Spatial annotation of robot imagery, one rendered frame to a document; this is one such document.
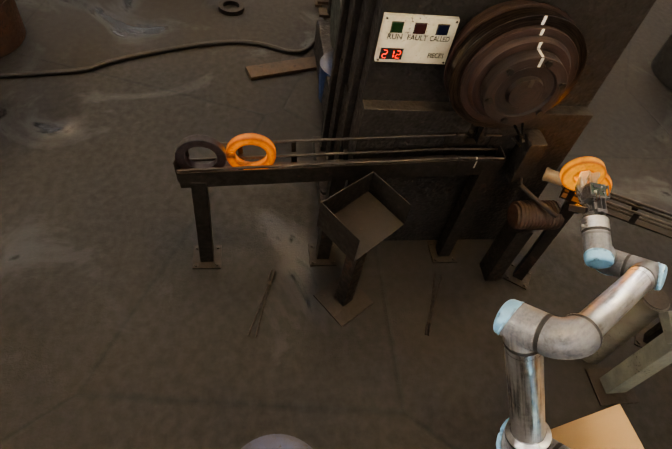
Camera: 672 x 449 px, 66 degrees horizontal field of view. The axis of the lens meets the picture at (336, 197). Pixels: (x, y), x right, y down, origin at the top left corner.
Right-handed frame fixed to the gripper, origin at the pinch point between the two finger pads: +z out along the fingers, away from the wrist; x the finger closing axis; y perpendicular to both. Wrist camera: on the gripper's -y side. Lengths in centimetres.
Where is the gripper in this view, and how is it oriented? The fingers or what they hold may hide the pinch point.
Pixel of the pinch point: (585, 170)
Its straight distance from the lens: 212.8
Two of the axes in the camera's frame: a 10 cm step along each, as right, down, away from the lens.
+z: 1.0, -9.1, 4.1
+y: 1.2, -4.0, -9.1
